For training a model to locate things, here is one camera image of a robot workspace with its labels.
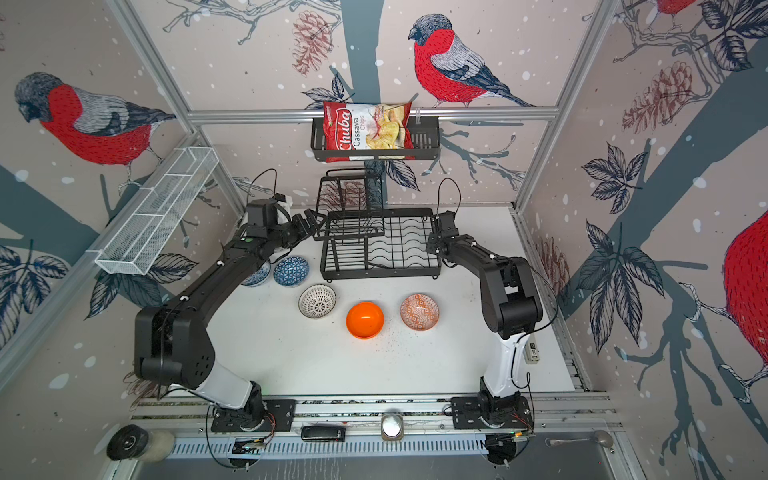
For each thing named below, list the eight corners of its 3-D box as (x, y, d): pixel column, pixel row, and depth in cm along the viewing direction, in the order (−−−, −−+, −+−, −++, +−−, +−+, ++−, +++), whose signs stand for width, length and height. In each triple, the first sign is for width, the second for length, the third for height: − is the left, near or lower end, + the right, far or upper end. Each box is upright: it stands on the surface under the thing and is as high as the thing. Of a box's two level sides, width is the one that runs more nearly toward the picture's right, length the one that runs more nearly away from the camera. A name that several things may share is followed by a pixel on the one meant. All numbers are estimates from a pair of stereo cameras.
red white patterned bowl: (400, 330, 89) (401, 325, 86) (400, 299, 96) (400, 293, 93) (439, 330, 89) (441, 325, 86) (436, 299, 96) (437, 293, 93)
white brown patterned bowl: (297, 318, 91) (295, 313, 88) (304, 289, 98) (301, 284, 95) (334, 318, 91) (332, 313, 88) (338, 289, 98) (336, 284, 95)
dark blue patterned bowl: (273, 286, 99) (270, 281, 97) (280, 262, 106) (277, 256, 103) (307, 286, 99) (304, 281, 97) (312, 262, 106) (310, 256, 103)
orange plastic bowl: (346, 341, 87) (344, 334, 83) (349, 309, 94) (347, 302, 90) (384, 341, 87) (383, 334, 83) (384, 309, 94) (384, 302, 90)
